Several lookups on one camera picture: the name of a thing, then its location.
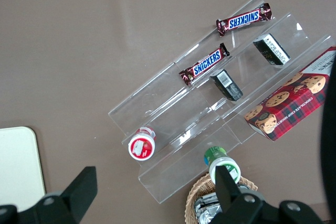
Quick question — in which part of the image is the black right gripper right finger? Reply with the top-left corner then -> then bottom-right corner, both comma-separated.
209,165 -> 279,224

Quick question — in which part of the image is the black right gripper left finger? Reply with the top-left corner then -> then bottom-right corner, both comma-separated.
18,166 -> 98,224

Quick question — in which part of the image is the foil-wrapped sandwich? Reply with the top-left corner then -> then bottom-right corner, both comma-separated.
193,191 -> 224,224

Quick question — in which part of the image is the woven wicker basket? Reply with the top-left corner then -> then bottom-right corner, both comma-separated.
185,173 -> 259,224

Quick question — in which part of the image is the white plastic tray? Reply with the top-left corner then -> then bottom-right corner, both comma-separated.
0,126 -> 47,212

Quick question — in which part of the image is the green yogurt cup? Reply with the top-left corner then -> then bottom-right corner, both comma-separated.
203,145 -> 242,185

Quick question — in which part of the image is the red strawberry yogurt cup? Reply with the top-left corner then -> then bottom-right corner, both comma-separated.
128,126 -> 157,161

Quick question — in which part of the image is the clear acrylic tiered display stand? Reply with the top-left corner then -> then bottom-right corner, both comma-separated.
107,0 -> 336,204

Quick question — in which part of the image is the red tartan cookie box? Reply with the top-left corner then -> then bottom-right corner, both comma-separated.
244,46 -> 336,142

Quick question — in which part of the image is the small black box with barcode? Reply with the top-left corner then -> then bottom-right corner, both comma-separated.
209,68 -> 244,102

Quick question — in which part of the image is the Snickers chocolate bar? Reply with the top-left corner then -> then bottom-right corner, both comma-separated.
178,42 -> 231,86
216,3 -> 273,37

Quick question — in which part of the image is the small black box white label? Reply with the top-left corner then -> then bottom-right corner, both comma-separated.
253,33 -> 291,66

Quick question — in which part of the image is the black blurry robot hose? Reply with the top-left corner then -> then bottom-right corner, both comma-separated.
318,58 -> 336,210

